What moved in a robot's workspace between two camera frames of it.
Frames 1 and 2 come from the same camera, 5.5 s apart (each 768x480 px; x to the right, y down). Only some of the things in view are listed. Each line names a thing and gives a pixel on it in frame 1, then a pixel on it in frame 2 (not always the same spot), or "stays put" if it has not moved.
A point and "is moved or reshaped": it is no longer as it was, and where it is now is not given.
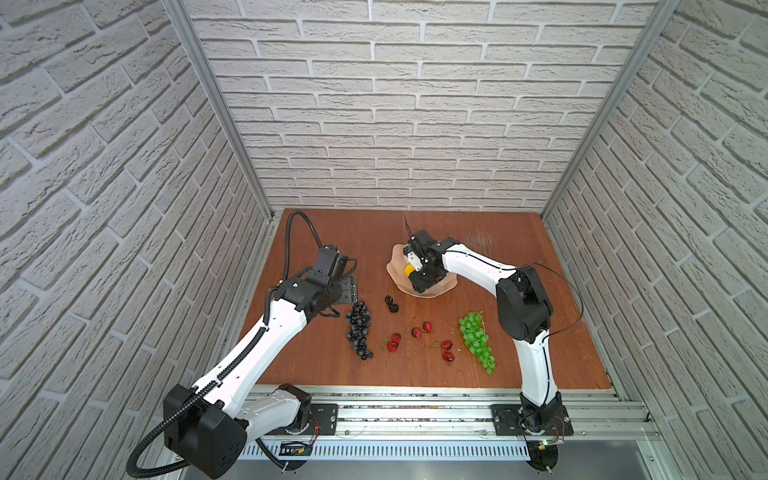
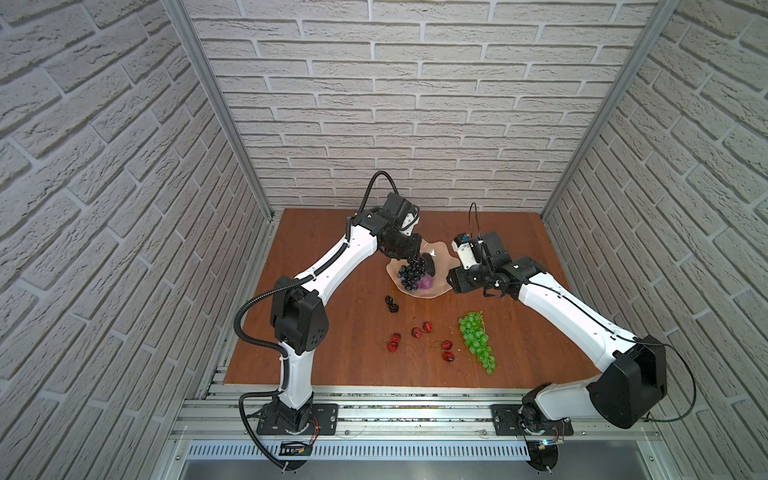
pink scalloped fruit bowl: (396, 269) stays put
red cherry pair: (418, 333) stays put
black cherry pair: (393, 308) stays put
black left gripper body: (347, 288) to (406, 246)
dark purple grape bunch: (359, 317) is moved or reshaped
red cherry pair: (393, 345) stays put
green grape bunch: (476, 339) stays put
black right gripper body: (425, 277) to (473, 279)
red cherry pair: (446, 345) stays put
